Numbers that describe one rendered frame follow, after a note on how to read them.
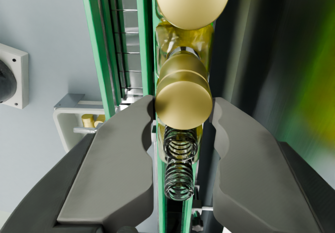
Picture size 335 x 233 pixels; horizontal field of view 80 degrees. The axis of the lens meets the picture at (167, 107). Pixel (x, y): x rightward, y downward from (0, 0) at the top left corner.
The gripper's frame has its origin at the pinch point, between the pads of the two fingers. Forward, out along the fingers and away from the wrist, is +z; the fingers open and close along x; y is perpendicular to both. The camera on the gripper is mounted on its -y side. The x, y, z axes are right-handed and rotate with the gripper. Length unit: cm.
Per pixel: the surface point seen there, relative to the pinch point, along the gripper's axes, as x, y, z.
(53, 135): -43, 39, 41
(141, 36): -5.9, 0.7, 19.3
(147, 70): -5.3, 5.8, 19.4
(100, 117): -22, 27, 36
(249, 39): 15.0, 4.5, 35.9
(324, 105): 12.0, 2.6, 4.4
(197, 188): 6, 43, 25
